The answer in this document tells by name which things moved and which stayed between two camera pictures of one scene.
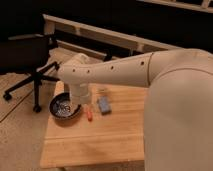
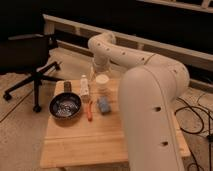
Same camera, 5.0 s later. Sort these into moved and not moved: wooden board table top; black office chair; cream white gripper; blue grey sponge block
Moved: cream white gripper
Not moved: black office chair; wooden board table top; blue grey sponge block
